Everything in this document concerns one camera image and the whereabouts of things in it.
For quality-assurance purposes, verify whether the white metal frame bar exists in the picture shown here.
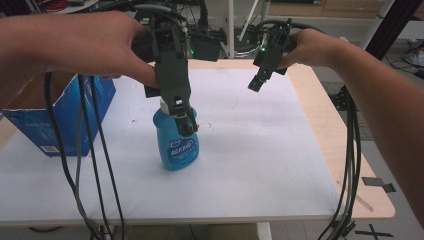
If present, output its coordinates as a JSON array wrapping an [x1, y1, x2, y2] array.
[[360, 0, 396, 51]]

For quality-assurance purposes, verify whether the person's right hand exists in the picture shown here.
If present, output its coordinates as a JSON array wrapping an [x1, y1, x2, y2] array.
[[277, 28, 338, 70]]

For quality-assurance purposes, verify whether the thin black cable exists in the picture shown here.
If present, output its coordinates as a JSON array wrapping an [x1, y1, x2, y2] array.
[[89, 75, 126, 240], [78, 74, 113, 240]]

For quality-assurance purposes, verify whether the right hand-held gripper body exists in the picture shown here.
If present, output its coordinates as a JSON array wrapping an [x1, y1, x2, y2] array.
[[252, 19, 298, 84]]

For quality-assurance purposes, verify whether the white table leg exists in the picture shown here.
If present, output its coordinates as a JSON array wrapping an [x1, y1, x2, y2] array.
[[255, 222, 273, 240]]

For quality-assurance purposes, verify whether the black tape piece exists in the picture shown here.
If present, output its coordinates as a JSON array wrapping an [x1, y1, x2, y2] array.
[[361, 176, 398, 194]]

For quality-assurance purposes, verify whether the black tape cross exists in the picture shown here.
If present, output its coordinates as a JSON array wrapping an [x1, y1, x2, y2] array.
[[354, 223, 395, 240]]

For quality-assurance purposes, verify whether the person's left hand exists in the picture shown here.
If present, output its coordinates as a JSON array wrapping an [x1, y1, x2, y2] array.
[[46, 10, 160, 89]]

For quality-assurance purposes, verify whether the blue detergent bottle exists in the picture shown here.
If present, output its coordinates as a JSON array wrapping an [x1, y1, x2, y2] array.
[[152, 97, 201, 172]]

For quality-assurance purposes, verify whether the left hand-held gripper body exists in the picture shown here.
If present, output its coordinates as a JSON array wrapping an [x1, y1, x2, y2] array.
[[131, 9, 228, 116]]

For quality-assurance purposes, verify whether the black cable loop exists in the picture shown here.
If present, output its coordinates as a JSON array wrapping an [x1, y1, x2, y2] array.
[[254, 17, 328, 35]]

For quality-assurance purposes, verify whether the thick black cable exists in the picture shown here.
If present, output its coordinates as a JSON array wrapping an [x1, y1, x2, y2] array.
[[43, 71, 103, 240]]

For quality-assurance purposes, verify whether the beige tape strip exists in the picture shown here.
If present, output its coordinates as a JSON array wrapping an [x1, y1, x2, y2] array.
[[335, 179, 375, 213]]

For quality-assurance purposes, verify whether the grey cable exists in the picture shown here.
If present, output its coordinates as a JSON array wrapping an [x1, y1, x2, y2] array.
[[74, 74, 105, 240]]

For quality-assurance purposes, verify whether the white table mat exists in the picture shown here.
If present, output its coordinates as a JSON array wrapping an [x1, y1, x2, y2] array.
[[0, 67, 345, 224]]

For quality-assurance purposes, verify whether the blue cardboard box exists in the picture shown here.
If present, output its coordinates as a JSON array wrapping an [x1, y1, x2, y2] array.
[[1, 70, 117, 158]]

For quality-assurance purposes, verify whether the white stand post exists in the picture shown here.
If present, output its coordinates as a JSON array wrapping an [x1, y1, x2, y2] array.
[[225, 0, 236, 60]]

